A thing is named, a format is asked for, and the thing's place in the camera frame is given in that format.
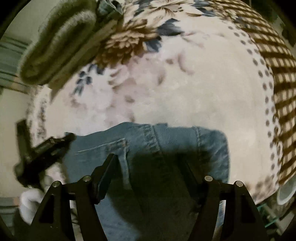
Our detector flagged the floral bed blanket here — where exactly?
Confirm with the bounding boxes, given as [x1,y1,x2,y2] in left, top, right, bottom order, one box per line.
[25,0,296,205]

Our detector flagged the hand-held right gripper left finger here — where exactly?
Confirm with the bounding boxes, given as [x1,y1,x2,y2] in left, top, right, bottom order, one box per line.
[28,153,119,241]

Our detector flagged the blue jeans pants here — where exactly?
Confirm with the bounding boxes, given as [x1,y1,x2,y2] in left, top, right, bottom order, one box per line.
[64,122,231,241]

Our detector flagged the grey folded fleece blanket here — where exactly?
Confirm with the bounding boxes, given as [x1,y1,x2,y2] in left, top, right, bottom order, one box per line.
[19,0,98,85]

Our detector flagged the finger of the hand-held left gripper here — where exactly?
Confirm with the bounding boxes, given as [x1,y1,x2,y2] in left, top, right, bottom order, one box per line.
[34,133,77,163]

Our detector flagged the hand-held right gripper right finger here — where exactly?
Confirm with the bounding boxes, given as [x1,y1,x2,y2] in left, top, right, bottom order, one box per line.
[178,160,269,241]

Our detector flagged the teal plastic rack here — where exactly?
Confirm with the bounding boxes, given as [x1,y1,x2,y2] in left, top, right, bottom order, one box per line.
[256,201,286,230]

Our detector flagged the green striped curtain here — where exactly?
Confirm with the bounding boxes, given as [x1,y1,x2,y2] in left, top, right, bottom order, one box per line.
[0,34,31,93]

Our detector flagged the person's left hand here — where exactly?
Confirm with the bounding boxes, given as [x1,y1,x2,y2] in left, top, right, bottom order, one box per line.
[19,187,47,225]

